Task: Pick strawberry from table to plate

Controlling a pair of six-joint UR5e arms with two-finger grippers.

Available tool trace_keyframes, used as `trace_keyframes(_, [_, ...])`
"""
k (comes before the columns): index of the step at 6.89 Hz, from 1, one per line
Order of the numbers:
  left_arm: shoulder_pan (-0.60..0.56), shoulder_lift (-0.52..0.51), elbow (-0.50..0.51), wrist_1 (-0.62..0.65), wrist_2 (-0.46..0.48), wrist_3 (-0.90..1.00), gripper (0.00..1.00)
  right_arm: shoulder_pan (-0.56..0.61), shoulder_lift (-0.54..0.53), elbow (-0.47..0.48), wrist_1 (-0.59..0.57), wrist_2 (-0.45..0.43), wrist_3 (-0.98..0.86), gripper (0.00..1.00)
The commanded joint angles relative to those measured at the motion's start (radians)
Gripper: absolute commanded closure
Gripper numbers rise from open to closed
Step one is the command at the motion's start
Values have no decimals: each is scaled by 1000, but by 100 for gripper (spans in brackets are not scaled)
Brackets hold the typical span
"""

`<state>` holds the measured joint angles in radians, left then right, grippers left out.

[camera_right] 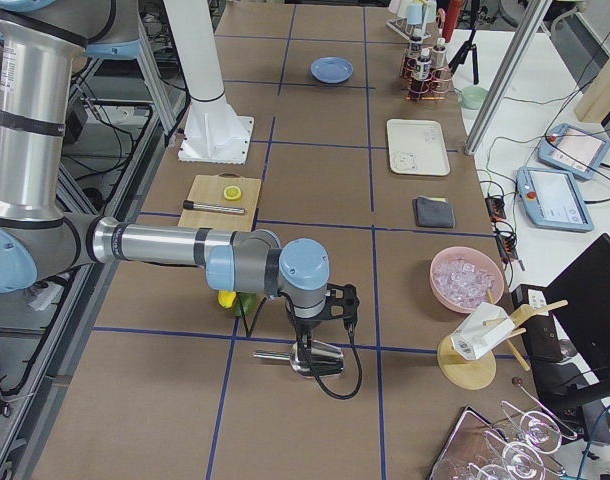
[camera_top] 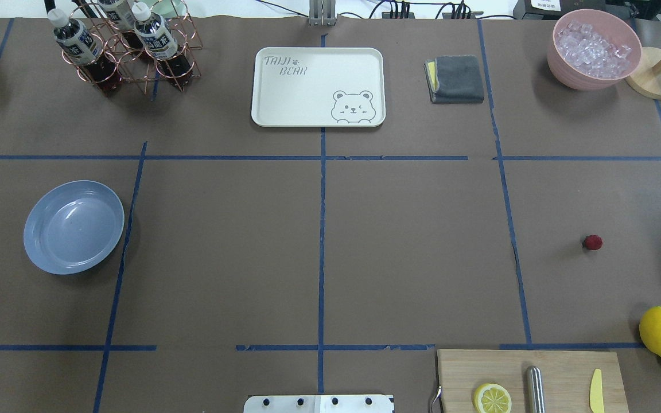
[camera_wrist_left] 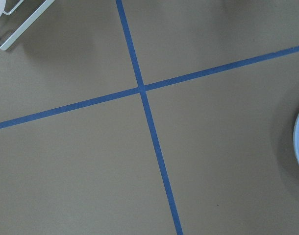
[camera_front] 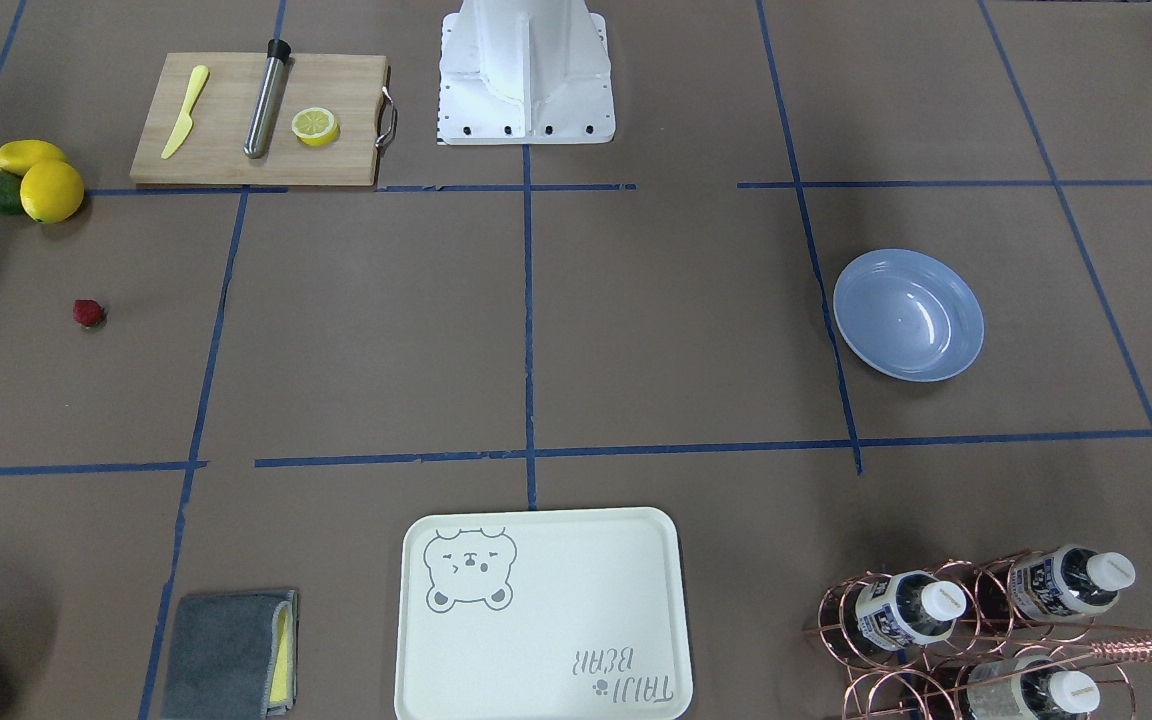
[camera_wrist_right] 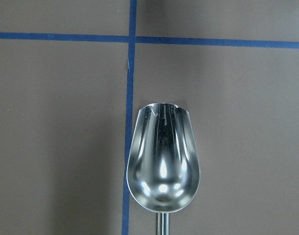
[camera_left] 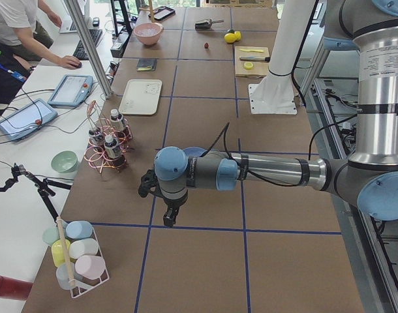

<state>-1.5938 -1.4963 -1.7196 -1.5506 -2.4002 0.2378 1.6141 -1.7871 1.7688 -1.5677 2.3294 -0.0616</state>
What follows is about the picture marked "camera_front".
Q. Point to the blue plate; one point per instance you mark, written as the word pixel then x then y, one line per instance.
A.
pixel 909 316

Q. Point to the red strawberry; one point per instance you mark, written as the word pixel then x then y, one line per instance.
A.
pixel 89 314

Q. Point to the cream bear tray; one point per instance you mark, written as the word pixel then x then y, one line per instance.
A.
pixel 560 614

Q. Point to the bamboo cutting board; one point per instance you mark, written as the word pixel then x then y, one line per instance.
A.
pixel 353 87

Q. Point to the lemon half slice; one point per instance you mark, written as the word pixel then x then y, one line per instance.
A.
pixel 315 127

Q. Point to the steel cylinder with black cap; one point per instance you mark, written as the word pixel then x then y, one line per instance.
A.
pixel 267 105

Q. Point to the grey and yellow cloth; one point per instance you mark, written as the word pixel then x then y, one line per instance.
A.
pixel 233 656

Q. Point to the yellow plastic knife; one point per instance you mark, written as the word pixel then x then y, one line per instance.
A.
pixel 184 122

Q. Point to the whole yellow lemon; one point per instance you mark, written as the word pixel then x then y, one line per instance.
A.
pixel 51 191

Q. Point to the tea bottle front of rack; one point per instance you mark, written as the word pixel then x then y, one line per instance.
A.
pixel 1026 687

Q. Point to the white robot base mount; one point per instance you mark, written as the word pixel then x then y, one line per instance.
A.
pixel 524 73

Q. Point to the copper wire bottle rack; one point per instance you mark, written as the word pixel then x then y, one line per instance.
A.
pixel 894 688

